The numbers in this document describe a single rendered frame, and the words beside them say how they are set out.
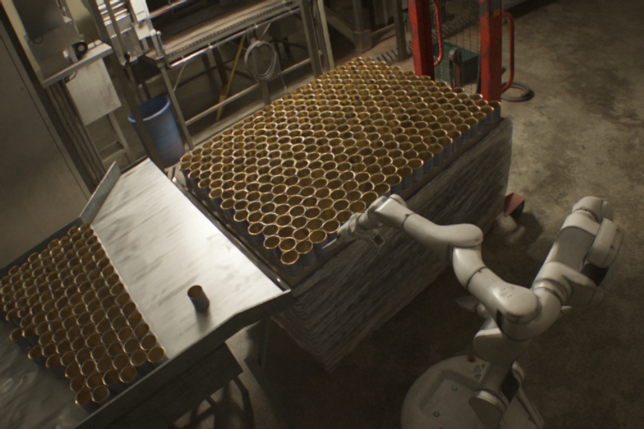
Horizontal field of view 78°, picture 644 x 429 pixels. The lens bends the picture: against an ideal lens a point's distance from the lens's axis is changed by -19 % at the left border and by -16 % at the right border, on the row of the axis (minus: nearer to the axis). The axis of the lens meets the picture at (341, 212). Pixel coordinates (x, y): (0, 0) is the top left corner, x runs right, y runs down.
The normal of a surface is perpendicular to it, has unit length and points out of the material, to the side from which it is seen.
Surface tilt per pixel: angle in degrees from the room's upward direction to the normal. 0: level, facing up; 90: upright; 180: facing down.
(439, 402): 0
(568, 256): 38
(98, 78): 90
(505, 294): 23
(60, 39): 90
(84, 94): 90
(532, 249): 0
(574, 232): 90
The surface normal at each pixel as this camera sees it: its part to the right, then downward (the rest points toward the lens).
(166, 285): -0.15, -0.73
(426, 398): 0.67, 0.04
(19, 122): 0.65, 0.43
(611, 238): 0.03, -0.63
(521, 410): 0.52, -0.19
